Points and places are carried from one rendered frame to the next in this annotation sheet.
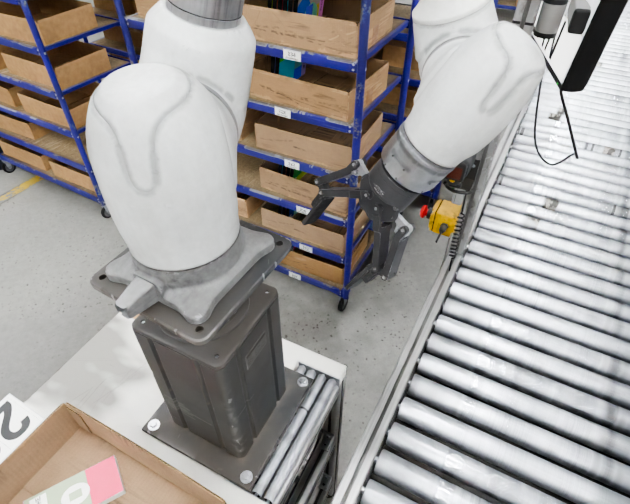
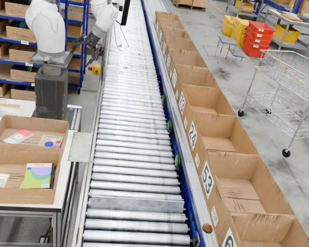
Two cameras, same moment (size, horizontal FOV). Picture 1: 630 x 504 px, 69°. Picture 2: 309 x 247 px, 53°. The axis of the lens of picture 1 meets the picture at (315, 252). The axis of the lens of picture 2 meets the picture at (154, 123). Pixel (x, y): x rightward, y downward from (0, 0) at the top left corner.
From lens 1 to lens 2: 1.53 m
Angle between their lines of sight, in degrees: 33
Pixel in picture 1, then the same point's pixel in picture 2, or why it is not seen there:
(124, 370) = not seen: hidden behind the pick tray
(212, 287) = (62, 58)
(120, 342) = (1, 111)
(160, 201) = (57, 34)
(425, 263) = (84, 111)
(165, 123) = (59, 18)
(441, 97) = (103, 16)
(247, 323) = (64, 74)
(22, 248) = not seen: outside the picture
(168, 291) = (53, 59)
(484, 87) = (110, 14)
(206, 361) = (60, 80)
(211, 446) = not seen: hidden behind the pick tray
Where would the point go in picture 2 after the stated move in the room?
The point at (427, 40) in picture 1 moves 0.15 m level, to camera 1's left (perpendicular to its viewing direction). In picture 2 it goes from (95, 8) to (73, 7)
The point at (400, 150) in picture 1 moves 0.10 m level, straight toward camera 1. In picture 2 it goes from (95, 28) to (99, 33)
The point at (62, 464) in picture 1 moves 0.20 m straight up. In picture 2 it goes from (7, 134) to (4, 105)
